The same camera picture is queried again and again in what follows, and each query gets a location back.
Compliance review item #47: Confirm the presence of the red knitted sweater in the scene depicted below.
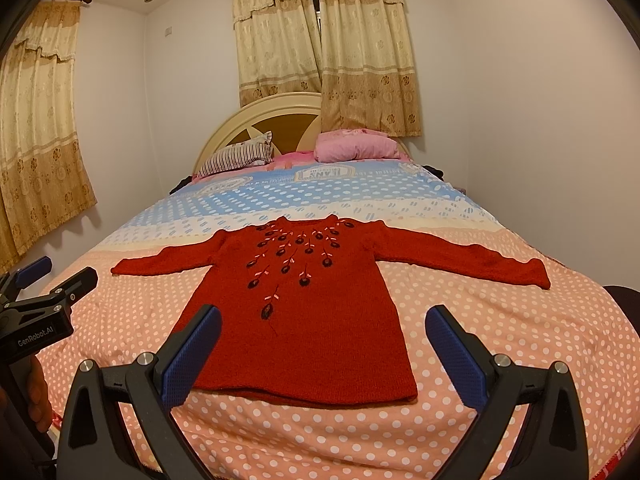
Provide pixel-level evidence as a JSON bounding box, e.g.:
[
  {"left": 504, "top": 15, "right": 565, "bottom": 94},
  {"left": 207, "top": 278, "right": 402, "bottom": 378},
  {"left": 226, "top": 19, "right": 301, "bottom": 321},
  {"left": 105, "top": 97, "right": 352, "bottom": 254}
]
[{"left": 114, "top": 216, "right": 550, "bottom": 408}]

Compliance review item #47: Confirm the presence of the person's left hand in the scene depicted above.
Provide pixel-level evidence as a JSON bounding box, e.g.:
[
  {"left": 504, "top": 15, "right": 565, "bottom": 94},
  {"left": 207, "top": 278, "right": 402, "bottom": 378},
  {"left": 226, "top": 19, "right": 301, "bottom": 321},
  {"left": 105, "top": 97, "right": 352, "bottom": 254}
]
[{"left": 27, "top": 356, "right": 52, "bottom": 432}]

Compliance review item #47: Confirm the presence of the beige side window curtain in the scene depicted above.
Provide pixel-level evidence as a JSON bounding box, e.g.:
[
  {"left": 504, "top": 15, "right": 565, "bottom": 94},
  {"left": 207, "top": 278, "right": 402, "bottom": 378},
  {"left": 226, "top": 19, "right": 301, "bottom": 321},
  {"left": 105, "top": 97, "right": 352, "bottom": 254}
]
[{"left": 1, "top": 0, "right": 96, "bottom": 272}]

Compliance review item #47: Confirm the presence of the striped pillow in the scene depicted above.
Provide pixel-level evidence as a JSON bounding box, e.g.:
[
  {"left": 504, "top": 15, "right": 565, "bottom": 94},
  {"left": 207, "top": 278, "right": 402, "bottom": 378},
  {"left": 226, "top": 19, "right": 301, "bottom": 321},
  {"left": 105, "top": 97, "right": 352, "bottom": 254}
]
[{"left": 193, "top": 131, "right": 273, "bottom": 179}]

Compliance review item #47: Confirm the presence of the cream wooden headboard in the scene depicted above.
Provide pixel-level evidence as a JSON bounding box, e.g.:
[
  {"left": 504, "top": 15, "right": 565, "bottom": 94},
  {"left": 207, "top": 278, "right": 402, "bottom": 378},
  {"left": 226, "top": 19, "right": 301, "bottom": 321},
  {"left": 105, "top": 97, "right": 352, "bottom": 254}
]
[{"left": 193, "top": 92, "right": 409, "bottom": 172}]

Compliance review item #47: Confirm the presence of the pink pillow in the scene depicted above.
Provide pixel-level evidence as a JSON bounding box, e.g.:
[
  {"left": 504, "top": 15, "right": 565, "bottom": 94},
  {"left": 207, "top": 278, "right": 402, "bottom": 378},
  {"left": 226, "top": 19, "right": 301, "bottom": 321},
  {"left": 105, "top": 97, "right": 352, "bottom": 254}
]
[{"left": 314, "top": 129, "right": 408, "bottom": 162}]

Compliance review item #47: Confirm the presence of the beige curtain behind headboard left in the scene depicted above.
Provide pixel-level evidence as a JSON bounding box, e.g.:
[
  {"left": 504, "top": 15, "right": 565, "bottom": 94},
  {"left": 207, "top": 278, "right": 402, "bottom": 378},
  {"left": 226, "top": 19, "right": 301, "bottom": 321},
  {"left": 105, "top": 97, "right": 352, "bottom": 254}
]
[{"left": 232, "top": 0, "right": 321, "bottom": 106}]

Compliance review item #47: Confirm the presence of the beige curtain behind headboard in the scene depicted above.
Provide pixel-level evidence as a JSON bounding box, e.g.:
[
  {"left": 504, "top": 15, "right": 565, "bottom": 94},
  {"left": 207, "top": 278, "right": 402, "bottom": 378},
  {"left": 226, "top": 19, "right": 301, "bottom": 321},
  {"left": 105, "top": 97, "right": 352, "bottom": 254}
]
[
  {"left": 232, "top": 0, "right": 321, "bottom": 106},
  {"left": 319, "top": 0, "right": 422, "bottom": 138}
]

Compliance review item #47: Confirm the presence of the beige curtain behind headboard right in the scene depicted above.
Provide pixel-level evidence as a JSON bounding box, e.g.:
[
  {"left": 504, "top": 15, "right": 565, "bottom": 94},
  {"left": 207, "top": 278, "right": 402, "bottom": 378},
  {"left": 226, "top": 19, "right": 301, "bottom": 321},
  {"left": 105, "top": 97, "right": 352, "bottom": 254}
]
[{"left": 319, "top": 0, "right": 422, "bottom": 138}]

